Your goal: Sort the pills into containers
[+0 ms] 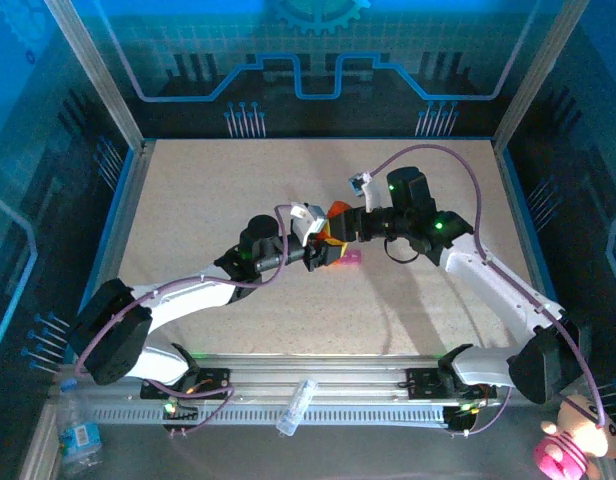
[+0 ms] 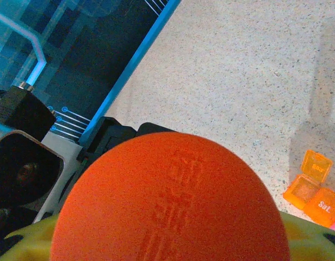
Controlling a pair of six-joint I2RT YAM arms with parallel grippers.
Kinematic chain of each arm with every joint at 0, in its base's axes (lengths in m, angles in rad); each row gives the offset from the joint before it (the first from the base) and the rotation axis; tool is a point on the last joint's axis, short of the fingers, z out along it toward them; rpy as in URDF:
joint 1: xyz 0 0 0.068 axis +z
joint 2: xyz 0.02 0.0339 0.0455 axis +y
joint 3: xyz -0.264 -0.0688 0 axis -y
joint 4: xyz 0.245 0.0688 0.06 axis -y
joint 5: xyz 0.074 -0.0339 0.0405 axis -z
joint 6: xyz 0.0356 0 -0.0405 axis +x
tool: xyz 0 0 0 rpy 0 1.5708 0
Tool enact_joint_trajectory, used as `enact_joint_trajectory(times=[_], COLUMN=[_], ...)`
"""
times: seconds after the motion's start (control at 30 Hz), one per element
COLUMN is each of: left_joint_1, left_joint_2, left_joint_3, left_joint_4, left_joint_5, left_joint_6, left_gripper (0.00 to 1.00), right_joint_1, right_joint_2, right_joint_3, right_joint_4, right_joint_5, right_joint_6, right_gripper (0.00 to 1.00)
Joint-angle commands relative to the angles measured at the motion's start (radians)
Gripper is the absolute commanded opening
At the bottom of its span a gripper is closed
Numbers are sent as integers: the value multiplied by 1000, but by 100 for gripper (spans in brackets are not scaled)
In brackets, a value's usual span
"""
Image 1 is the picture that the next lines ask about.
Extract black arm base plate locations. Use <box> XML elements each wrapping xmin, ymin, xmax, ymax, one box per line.
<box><xmin>139</xmin><ymin>367</ymin><xmax>232</xmax><ymax>401</ymax></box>
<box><xmin>405</xmin><ymin>367</ymin><xmax>499</xmax><ymax>401</ymax></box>

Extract pink and beige plush toy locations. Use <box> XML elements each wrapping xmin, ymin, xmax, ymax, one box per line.
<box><xmin>532</xmin><ymin>393</ymin><xmax>616</xmax><ymax>480</ymax></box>

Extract small black cable loop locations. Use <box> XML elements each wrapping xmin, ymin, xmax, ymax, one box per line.
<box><xmin>382</xmin><ymin>237</ymin><xmax>422</xmax><ymax>266</ymax></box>

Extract aluminium frame post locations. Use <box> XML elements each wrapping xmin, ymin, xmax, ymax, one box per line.
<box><xmin>42</xmin><ymin>0</ymin><xmax>147</xmax><ymax>154</ymax></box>
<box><xmin>492</xmin><ymin>0</ymin><xmax>592</xmax><ymax>154</ymax></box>

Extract water bottle with blue label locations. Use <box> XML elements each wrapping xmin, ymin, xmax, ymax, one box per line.
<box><xmin>55</xmin><ymin>379</ymin><xmax>104</xmax><ymax>479</ymax></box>

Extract clear empty plastic bottle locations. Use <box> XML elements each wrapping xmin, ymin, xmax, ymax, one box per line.
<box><xmin>275</xmin><ymin>377</ymin><xmax>319</xmax><ymax>437</ymax></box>

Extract slotted grey cable duct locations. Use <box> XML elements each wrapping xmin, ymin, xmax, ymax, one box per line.
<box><xmin>90</xmin><ymin>404</ymin><xmax>452</xmax><ymax>427</ymax></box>

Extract aluminium frame rail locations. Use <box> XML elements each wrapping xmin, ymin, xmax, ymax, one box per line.
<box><xmin>50</xmin><ymin>352</ymin><xmax>592</xmax><ymax>429</ymax></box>

